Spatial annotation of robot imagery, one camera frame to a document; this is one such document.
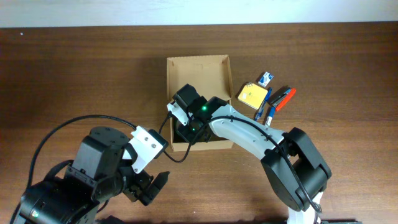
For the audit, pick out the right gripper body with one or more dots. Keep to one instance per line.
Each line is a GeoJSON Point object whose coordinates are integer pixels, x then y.
{"type": "Point", "coordinates": [189, 134]}

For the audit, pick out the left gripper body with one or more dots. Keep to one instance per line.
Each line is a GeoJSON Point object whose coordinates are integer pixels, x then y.
{"type": "Point", "coordinates": [140, 187]}

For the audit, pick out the brown cardboard box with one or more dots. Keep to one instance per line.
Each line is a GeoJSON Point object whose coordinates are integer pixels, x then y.
{"type": "Point", "coordinates": [211, 76]}

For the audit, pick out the yellow spiral notepad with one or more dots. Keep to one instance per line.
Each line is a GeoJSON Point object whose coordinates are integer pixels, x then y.
{"type": "Point", "coordinates": [252, 95]}

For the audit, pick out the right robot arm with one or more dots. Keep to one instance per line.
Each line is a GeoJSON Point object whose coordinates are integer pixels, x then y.
{"type": "Point", "coordinates": [297, 172]}

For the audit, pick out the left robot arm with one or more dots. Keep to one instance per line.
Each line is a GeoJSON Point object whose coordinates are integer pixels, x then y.
{"type": "Point", "coordinates": [107, 164]}

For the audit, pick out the blue ballpoint pen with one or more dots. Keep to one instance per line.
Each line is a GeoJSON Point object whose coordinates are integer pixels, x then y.
{"type": "Point", "coordinates": [261, 109]}

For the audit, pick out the blue whiteboard marker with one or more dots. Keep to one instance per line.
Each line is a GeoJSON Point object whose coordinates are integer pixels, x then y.
{"type": "Point", "coordinates": [270, 117]}

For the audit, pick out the blue white staples box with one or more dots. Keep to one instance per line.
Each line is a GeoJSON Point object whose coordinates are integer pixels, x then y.
{"type": "Point", "coordinates": [265, 79]}

